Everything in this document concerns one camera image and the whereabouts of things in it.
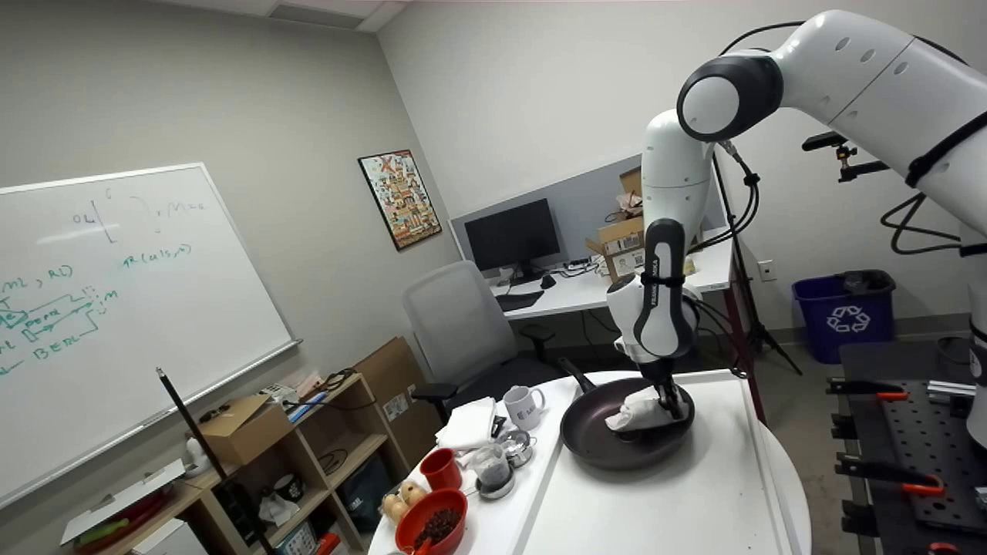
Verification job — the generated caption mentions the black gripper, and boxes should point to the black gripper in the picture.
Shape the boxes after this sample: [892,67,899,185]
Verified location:
[645,353,698,426]

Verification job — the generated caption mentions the white towel with red stripes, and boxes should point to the white towel with red stripes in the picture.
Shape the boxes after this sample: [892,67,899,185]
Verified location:
[602,384,673,434]

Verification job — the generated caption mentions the black frying pan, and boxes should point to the black frying pan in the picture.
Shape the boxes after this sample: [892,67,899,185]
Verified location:
[557,356,700,474]

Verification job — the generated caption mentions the large white tray board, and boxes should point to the large white tray board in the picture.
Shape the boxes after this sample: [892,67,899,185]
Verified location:
[507,366,806,555]

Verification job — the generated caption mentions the black tripod stand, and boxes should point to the black tripod stand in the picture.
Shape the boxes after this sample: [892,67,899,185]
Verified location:
[712,151,806,378]

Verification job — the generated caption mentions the white office desk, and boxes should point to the white office desk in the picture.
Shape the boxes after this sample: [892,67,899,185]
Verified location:
[491,225,742,374]

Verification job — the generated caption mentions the white mug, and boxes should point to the white mug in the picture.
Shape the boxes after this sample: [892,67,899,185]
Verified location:
[499,382,550,432]

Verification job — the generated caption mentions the wooden desk organizer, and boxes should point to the wooden desk organizer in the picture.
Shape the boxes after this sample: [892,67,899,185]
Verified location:
[588,164,660,286]

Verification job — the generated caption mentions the black keyboard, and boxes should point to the black keyboard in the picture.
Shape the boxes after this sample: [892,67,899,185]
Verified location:
[492,290,550,313]

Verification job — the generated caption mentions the blue recycling bin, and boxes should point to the blue recycling bin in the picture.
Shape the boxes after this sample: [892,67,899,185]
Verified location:
[789,268,896,363]

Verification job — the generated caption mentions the glass jars with dark lids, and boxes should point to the glass jars with dark lids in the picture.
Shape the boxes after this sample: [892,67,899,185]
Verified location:
[465,426,536,503]

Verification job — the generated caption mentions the crumpled white napkin cloth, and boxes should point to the crumpled white napkin cloth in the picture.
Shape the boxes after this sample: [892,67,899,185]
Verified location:
[432,393,501,456]

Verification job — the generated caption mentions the round white table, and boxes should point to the round white table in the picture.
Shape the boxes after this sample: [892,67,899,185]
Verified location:
[364,366,813,555]

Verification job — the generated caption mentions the black computer monitor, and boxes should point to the black computer monitor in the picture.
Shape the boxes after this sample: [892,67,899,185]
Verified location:
[459,193,564,286]

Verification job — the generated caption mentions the grey office chair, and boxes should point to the grey office chair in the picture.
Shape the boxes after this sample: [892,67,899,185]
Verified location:
[401,259,564,415]

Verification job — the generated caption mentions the red cup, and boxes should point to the red cup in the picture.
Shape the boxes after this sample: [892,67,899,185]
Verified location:
[415,443,465,494]

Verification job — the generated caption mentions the black perforated workbench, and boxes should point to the black perforated workbench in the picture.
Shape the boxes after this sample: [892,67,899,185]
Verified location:
[827,337,987,555]

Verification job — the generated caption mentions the red bowl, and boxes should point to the red bowl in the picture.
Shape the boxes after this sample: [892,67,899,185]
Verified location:
[390,488,472,555]

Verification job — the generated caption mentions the pale eggs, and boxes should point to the pale eggs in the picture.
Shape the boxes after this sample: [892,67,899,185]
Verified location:
[380,477,429,520]

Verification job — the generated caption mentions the framed colourful poster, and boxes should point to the framed colourful poster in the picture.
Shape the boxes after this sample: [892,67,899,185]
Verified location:
[354,149,448,253]

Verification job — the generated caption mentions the wooden shelf unit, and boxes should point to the wooden shelf unit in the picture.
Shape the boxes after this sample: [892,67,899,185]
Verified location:
[58,370,414,555]

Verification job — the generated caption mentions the small cardboard box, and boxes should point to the small cardboard box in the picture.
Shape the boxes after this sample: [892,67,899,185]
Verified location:
[197,391,293,470]

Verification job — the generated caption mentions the thin black pole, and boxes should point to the thin black pole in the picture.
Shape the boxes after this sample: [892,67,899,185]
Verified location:
[154,363,271,555]

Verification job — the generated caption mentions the black clamp with orange handle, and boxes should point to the black clamp with orange handle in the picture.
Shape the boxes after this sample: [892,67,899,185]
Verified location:
[827,377,913,403]
[833,450,946,503]

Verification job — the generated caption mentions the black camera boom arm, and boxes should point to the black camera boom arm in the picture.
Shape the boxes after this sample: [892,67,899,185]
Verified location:
[797,127,894,185]

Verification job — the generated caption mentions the wall whiteboard with writing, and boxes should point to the wall whiteboard with writing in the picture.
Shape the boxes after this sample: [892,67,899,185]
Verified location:
[0,159,302,510]

